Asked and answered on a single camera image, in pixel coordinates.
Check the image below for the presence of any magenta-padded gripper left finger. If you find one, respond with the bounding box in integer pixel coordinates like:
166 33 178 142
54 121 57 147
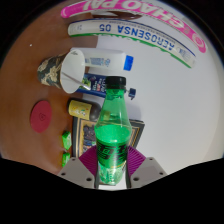
57 145 100 189

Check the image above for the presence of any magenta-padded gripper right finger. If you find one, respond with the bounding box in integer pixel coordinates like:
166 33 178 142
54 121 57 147
124 145 168 189

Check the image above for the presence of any green plastic drink bottle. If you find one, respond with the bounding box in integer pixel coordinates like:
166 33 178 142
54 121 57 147
94 76 133 185

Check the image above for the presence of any framed group picture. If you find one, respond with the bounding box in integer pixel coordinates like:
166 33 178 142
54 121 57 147
71 115 146 158

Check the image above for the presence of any dark bottle with yellow label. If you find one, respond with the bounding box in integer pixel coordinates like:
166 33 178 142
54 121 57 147
67 98 102 121

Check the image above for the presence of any flat round red coaster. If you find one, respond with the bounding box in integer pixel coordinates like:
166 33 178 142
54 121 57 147
29 100 53 134

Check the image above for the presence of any thin grey stirring stick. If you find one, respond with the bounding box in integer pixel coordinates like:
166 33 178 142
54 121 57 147
61 71 92 91

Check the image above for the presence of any camouflage print paper cup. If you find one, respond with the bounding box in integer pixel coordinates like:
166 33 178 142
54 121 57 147
36 49 87 94

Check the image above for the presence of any white bottle with blue cap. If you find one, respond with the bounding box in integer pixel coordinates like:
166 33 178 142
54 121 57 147
70 47 135 72

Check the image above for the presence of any brown wooden chair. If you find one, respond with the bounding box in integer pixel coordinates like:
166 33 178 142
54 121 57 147
91 11 144 21

